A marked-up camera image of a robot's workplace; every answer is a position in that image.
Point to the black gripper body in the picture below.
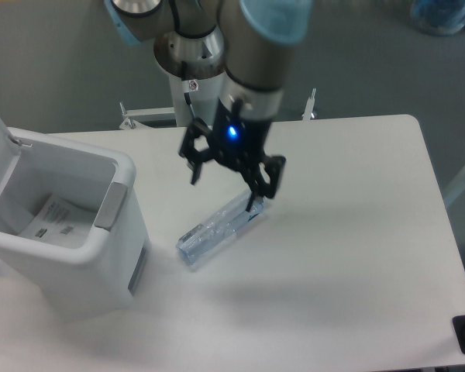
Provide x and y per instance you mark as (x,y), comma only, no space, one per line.
(238,143)

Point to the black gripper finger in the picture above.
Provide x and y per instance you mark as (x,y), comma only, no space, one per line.
(263,177)
(195,157)

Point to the clear plastic water bottle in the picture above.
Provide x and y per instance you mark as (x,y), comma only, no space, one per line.
(227,220)

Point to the white plastic packaging bag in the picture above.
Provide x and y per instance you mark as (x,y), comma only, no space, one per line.
(60,223)

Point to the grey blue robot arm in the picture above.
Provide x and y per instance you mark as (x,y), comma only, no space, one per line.
(232,58)

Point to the white trash can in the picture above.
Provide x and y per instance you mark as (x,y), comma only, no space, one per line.
(102,272)

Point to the blue plastic bag on floor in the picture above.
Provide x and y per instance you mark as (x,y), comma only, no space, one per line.
(438,18)

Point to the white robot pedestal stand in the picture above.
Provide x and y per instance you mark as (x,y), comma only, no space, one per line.
(190,98)

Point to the white frame at right edge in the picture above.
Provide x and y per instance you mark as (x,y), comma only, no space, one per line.
(455,188)

